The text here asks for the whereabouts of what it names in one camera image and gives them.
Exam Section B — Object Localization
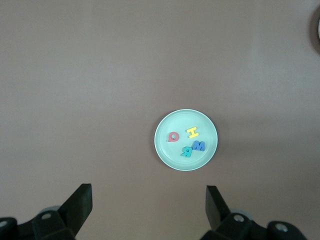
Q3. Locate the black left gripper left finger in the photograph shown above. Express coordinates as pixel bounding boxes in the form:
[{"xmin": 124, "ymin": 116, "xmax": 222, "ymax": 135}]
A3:
[{"xmin": 16, "ymin": 183, "xmax": 94, "ymax": 240}]

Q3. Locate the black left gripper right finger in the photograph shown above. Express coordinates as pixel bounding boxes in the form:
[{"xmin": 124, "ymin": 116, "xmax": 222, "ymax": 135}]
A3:
[{"xmin": 203, "ymin": 185, "xmax": 270, "ymax": 240}]

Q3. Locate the teal lowercase letter k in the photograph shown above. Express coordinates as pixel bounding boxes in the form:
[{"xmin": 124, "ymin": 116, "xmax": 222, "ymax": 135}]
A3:
[{"xmin": 180, "ymin": 146, "xmax": 193, "ymax": 159}]

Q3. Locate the blue capital letter W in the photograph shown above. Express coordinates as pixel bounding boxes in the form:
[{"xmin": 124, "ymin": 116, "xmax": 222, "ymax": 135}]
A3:
[{"xmin": 192, "ymin": 140, "xmax": 207, "ymax": 153}]

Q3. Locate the yellow capital letter H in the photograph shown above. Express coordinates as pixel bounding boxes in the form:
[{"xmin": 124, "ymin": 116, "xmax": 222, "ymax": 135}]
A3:
[{"xmin": 186, "ymin": 126, "xmax": 200, "ymax": 139}]

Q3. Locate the red capital letter Q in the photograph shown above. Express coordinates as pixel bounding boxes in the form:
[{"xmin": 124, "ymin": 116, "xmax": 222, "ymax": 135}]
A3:
[{"xmin": 167, "ymin": 131, "xmax": 180, "ymax": 143}]

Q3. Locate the green plate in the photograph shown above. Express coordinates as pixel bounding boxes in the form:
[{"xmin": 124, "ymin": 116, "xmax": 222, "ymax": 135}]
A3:
[{"xmin": 153, "ymin": 108, "xmax": 219, "ymax": 172}]

